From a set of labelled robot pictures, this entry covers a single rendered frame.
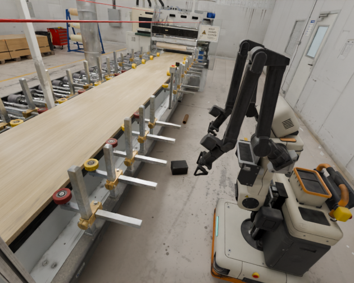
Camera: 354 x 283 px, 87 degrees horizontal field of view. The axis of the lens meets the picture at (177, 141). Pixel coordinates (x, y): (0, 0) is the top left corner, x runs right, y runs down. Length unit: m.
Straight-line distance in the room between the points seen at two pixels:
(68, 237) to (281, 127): 1.27
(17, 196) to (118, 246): 1.00
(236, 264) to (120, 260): 0.91
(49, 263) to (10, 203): 0.35
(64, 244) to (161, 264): 0.84
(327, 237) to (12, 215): 1.57
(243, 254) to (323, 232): 0.59
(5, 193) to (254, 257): 1.60
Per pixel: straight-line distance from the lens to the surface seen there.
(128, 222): 1.03
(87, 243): 1.16
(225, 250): 1.65
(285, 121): 1.05
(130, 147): 1.30
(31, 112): 2.15
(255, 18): 11.68
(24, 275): 0.85
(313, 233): 1.37
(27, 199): 1.18
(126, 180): 1.20
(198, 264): 1.87
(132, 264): 1.84
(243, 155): 1.19
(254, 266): 1.68
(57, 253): 1.28
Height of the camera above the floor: 1.69
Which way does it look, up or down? 33 degrees down
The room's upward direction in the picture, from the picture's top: 6 degrees clockwise
